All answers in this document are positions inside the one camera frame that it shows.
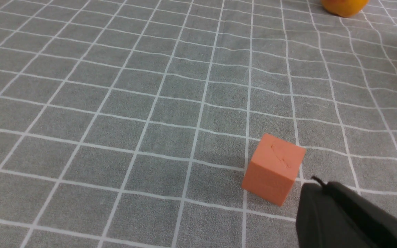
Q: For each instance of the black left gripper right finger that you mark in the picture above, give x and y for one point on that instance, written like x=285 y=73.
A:
x=377 y=213

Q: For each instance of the orange red toy pear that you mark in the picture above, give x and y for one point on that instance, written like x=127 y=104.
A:
x=344 y=8

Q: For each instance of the grey checked tablecloth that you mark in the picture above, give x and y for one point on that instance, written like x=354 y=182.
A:
x=131 y=123

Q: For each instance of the orange foam cube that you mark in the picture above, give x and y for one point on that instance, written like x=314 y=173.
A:
x=273 y=169

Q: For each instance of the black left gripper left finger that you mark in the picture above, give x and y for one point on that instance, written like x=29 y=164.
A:
x=331 y=216

